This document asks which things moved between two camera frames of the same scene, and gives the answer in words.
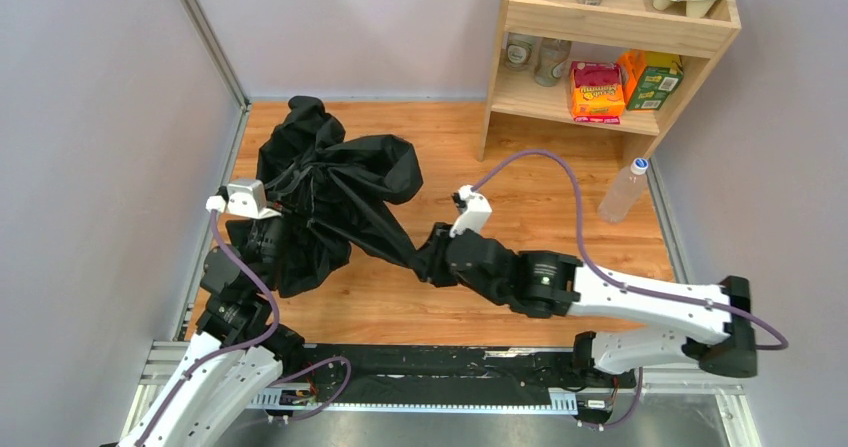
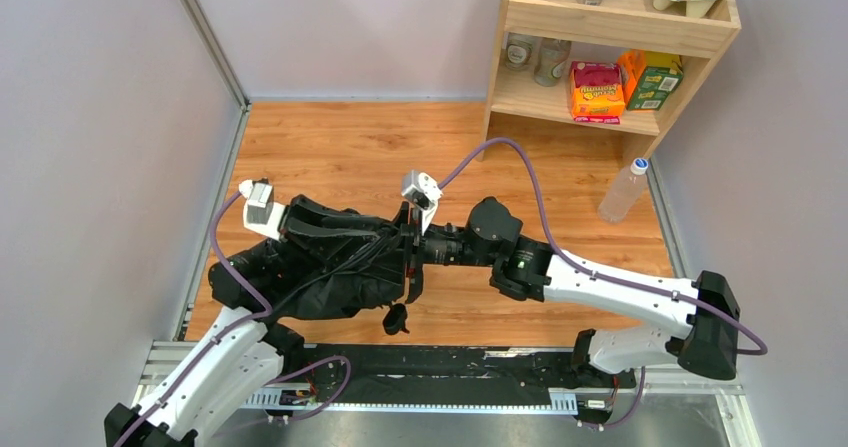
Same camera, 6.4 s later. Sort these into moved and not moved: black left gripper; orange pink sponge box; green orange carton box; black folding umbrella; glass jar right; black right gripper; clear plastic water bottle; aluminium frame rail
Moved: black left gripper; black right gripper; black folding umbrella
Not moved: clear plastic water bottle; glass jar right; aluminium frame rail; orange pink sponge box; green orange carton box
